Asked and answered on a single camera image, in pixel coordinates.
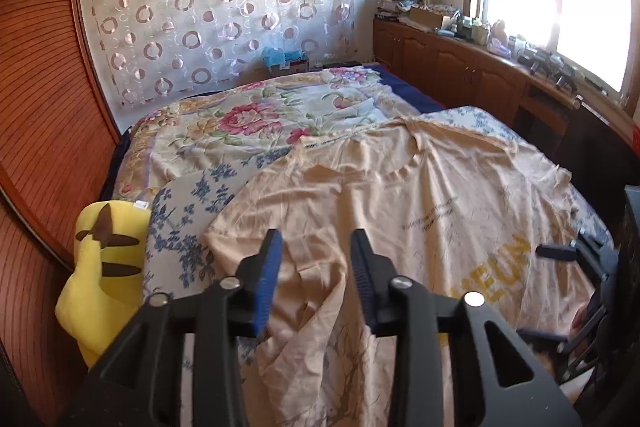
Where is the beige printed t-shirt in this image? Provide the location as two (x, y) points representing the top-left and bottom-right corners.
(199, 115), (597, 427)

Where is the wooden sideboard cabinet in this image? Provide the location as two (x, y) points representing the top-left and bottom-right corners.
(372, 17), (584, 143)

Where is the yellow plush toy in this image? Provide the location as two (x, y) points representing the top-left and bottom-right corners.
(55, 200), (151, 366)

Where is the blue floral white bedspread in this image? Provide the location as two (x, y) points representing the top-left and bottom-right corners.
(142, 105), (616, 427)

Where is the navy blue blanket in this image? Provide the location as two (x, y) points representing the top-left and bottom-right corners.
(366, 64), (445, 114)

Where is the pink floral quilt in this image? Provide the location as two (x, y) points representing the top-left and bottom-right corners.
(113, 66), (419, 202)

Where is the wooden slatted wardrobe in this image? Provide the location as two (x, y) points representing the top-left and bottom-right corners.
(1, 0), (119, 426)

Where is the teal box by curtain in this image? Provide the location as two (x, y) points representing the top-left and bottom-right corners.
(262, 48), (309, 77)

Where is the cardboard box on sideboard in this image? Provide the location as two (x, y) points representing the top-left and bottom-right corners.
(409, 6), (452, 29)

